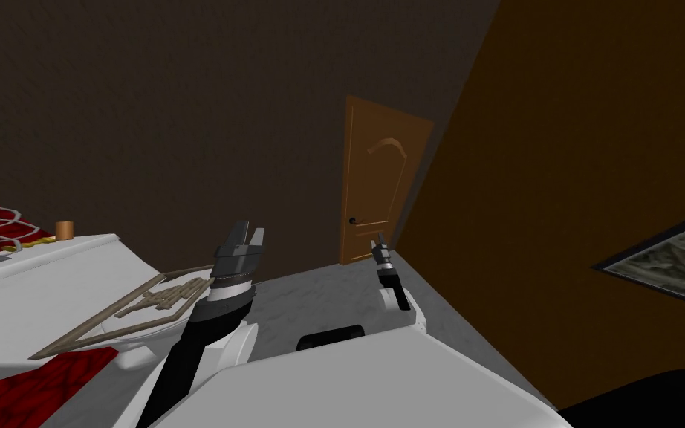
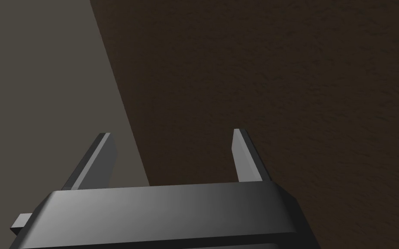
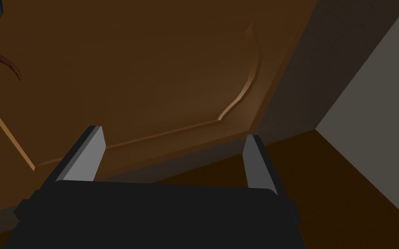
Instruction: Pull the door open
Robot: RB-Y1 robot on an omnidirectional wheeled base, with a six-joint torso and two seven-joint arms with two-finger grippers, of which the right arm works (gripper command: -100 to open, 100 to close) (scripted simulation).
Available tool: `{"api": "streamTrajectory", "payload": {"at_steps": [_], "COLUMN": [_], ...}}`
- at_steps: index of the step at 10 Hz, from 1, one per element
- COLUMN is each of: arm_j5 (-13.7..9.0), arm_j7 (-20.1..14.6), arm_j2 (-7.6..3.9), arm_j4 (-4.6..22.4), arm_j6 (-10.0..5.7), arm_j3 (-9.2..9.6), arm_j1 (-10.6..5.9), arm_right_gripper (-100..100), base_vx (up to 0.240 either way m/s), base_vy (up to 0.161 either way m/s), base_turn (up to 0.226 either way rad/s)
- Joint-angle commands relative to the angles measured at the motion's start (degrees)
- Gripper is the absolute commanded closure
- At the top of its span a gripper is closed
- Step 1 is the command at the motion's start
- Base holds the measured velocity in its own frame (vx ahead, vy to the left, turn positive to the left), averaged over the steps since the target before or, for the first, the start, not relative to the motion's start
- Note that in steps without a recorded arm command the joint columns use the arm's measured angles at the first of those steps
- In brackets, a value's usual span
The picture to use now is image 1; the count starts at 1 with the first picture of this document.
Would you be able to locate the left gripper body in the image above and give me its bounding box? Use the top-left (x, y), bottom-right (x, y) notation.
top-left (210, 242), bottom-right (262, 282)

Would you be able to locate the brown wooden door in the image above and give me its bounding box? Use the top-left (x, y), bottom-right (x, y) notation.
top-left (339, 94), bottom-right (436, 266)

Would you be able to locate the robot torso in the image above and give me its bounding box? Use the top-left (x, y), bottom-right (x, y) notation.
top-left (151, 323), bottom-right (575, 428)

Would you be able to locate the white table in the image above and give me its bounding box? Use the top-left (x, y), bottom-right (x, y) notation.
top-left (0, 233), bottom-right (224, 428)

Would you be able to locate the red marbled cloth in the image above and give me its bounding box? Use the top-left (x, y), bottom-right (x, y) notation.
top-left (0, 347), bottom-right (120, 428)

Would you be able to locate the wooden slatted frame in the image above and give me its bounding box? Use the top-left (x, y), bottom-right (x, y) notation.
top-left (27, 264), bottom-right (218, 362)

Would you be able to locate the dark framed wall picture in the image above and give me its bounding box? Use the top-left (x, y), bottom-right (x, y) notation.
top-left (591, 203), bottom-right (685, 314)

